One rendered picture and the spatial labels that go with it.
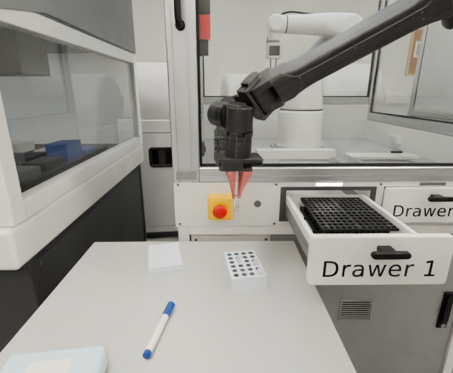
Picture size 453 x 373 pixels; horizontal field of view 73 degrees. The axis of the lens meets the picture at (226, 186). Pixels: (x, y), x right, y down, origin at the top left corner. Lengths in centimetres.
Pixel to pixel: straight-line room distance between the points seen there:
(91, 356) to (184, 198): 51
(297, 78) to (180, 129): 39
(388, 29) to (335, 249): 41
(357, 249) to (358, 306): 60
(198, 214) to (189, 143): 22
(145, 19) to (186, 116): 326
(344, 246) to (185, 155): 50
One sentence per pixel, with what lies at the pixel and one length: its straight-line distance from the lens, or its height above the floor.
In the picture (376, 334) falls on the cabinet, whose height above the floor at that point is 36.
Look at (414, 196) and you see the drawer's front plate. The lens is 108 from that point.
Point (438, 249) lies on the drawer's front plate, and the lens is 76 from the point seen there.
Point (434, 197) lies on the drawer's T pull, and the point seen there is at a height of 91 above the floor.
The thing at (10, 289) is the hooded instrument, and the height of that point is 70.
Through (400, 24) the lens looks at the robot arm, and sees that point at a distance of 65.
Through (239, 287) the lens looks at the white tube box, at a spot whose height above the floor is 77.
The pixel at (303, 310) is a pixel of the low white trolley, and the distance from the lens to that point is 72.
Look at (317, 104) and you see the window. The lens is 94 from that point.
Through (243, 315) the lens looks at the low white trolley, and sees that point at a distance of 69.
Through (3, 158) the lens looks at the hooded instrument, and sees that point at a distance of 83.
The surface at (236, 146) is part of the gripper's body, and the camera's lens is 64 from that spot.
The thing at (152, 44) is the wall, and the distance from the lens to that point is 405.
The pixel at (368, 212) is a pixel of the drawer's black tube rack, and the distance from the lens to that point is 90.
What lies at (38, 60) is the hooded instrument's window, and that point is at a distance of 103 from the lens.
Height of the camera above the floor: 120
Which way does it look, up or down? 17 degrees down
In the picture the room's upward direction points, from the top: straight up
